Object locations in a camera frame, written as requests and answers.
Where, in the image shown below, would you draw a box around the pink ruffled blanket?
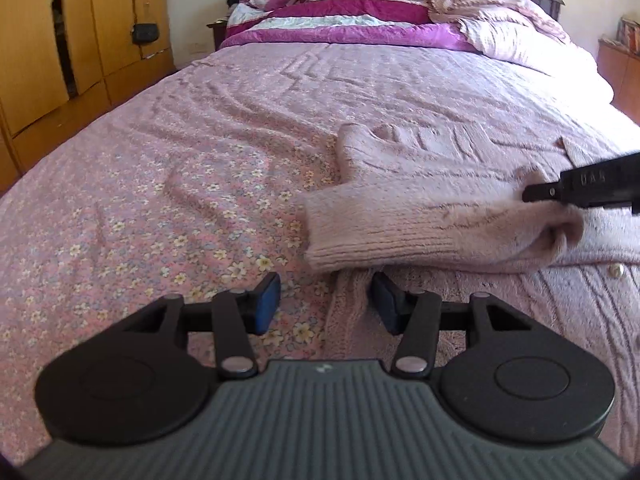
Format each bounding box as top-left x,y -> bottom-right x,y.
425,0 -> 597,76

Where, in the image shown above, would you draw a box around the brown wooden low cabinet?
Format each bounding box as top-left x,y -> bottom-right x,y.
597,38 -> 640,124

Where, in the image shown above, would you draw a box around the books on cabinet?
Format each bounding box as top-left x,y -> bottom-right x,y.
616,15 -> 640,55

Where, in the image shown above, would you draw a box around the pink cable-knit cardigan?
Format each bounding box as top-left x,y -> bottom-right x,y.
304,124 -> 639,462

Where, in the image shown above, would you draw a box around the dark wooden nightstand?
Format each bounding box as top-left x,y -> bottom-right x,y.
206,18 -> 228,51

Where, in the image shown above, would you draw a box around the magenta white striped quilt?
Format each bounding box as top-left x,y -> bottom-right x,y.
221,0 -> 475,52

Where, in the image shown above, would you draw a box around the pink floral bed sheet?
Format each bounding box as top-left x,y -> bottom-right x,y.
1,44 -> 639,463

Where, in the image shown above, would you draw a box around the yellow wooden wardrobe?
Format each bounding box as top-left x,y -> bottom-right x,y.
1,0 -> 175,191

